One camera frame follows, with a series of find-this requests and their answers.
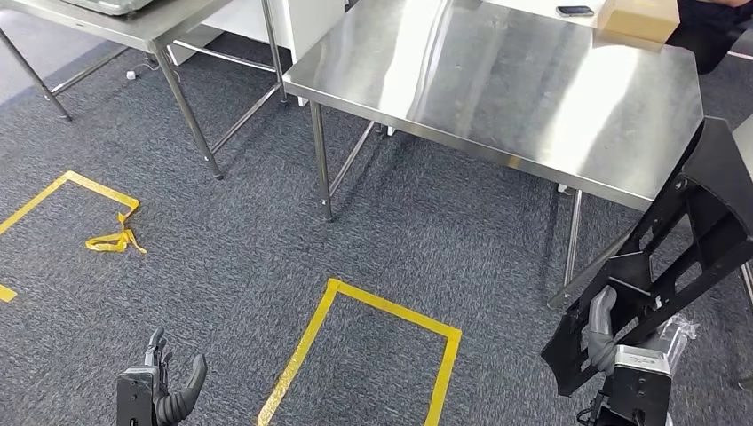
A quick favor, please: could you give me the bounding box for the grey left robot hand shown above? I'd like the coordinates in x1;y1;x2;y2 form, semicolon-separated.
144;326;209;402

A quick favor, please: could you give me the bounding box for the stainless steel table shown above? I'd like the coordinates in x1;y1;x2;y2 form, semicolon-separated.
281;0;705;312
0;0;289;182

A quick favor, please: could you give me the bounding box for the black plastic bracket panel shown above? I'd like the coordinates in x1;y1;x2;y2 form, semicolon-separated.
540;116;753;398

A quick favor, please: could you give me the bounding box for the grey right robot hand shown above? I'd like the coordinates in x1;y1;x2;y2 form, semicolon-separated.
583;285;700;379

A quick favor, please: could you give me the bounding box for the white cabinet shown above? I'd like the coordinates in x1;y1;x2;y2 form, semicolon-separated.
167;0;348;107

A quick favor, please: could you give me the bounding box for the yellow floor tape square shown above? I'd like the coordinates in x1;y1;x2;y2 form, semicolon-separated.
257;278;463;426

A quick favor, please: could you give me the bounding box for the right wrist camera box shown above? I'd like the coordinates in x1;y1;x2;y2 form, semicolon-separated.
594;344;674;426

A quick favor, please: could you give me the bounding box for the yellow tape square peeling loose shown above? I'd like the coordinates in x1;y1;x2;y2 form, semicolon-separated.
0;170;148;304

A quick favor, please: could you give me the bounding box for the person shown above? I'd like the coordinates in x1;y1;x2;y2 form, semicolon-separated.
667;0;753;75

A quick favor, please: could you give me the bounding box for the white desk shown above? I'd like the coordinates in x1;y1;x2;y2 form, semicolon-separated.
479;0;610;30

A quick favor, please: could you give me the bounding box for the cardboard box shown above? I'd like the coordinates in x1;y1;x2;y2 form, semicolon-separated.
597;0;682;53

